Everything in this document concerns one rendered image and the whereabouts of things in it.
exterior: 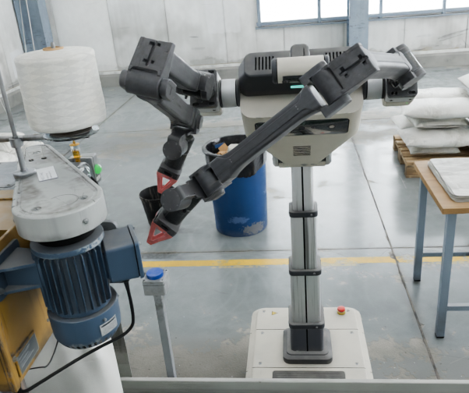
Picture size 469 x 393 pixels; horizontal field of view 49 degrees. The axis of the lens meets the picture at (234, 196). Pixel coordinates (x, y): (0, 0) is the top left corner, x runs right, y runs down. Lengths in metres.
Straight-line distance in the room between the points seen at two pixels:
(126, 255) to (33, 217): 0.21
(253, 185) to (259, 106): 2.04
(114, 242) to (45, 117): 0.29
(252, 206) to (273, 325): 1.39
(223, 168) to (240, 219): 2.49
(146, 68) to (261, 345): 1.57
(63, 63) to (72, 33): 8.95
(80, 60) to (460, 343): 2.36
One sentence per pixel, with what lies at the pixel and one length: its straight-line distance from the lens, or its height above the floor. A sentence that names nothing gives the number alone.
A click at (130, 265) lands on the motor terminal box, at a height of 1.25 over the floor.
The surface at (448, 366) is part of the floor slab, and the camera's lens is 2.79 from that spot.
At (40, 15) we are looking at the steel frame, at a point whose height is 1.33.
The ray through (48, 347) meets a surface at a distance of 1.72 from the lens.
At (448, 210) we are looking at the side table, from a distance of 2.52.
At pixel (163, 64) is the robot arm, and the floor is 1.64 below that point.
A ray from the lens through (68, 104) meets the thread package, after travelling 1.11.
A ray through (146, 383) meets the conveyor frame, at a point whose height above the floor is 0.41.
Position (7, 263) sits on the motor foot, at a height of 1.30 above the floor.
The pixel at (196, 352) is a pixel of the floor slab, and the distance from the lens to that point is 2.83.
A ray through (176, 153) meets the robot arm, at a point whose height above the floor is 1.35.
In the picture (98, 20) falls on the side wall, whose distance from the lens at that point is 9.84.
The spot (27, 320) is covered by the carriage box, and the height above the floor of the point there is 1.13.
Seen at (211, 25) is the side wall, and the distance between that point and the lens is 9.38.
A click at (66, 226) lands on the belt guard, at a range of 1.03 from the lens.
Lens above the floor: 1.81
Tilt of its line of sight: 24 degrees down
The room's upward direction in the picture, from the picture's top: 5 degrees counter-clockwise
